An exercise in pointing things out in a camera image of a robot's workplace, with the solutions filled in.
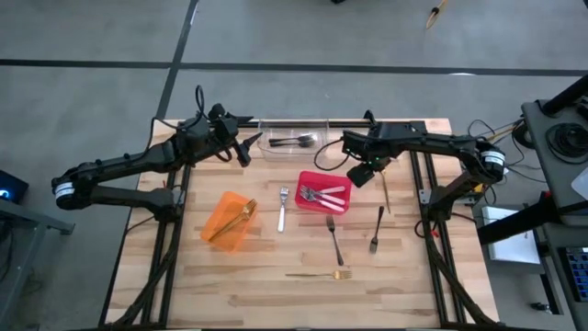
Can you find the clear plastic bin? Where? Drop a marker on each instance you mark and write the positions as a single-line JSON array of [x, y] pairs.
[[275, 126]]

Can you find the white paper box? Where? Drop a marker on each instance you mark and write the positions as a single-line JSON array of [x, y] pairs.
[[510, 239]]

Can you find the black fork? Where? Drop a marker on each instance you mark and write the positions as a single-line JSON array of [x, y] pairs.
[[331, 228], [305, 144], [373, 243], [303, 137]]

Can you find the black control keypad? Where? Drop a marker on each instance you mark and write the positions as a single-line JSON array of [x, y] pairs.
[[579, 276]]

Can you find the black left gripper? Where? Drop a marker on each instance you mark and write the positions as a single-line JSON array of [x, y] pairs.
[[244, 158]]

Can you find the grey metal desk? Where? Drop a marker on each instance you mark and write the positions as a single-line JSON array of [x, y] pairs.
[[46, 225]]

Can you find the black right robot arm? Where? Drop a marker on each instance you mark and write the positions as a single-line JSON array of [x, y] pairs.
[[436, 142]]

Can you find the grey equipment cart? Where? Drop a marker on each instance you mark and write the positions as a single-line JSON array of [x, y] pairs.
[[537, 128]]

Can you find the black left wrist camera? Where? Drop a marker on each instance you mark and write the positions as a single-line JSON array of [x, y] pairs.
[[229, 130]]

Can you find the black clamp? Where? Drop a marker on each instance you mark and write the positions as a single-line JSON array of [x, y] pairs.
[[369, 116]]

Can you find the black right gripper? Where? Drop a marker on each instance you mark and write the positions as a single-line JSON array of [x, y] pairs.
[[372, 144]]

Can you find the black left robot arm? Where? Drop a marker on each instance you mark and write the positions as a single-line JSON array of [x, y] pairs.
[[119, 163]]

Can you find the black metal table frame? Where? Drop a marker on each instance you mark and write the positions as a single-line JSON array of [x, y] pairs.
[[298, 124]]

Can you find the black computer with blue light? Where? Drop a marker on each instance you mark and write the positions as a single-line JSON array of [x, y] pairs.
[[14, 184]]

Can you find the black metal post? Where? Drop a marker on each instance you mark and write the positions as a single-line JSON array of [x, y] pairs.
[[565, 96]]

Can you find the silver mounting bracket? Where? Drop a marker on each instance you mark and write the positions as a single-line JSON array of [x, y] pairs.
[[179, 197], [425, 197]]

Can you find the orange translucent plastic bin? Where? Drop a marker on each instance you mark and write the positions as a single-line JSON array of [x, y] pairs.
[[234, 239]]

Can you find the red plastic bin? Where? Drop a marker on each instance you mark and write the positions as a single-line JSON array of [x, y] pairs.
[[317, 178]]

